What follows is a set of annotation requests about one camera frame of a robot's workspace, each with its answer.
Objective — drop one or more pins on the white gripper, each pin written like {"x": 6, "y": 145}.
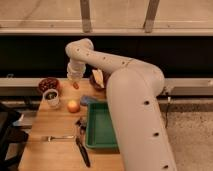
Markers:
{"x": 75, "y": 71}

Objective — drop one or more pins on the orange pepper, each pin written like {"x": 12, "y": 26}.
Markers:
{"x": 76, "y": 85}

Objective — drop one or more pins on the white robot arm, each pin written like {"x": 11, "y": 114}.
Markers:
{"x": 131, "y": 91}

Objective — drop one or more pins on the green plastic tray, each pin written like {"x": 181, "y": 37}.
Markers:
{"x": 99, "y": 130}

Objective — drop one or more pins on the corn cob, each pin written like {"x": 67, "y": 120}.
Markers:
{"x": 98, "y": 76}

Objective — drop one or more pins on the purple plate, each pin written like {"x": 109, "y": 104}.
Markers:
{"x": 95, "y": 85}

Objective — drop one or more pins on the blue sponge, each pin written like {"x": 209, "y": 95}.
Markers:
{"x": 85, "y": 100}

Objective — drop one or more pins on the dark red bowl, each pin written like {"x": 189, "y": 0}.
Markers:
{"x": 48, "y": 83}

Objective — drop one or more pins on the white cup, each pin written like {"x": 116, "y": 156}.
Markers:
{"x": 51, "y": 97}

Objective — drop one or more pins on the yellow round fruit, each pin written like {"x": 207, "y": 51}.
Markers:
{"x": 73, "y": 106}

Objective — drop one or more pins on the silver fork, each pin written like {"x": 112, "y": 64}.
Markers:
{"x": 51, "y": 138}

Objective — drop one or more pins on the black chair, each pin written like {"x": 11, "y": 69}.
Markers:
{"x": 9, "y": 134}

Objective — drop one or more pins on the black handled knife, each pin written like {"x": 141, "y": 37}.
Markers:
{"x": 81, "y": 148}

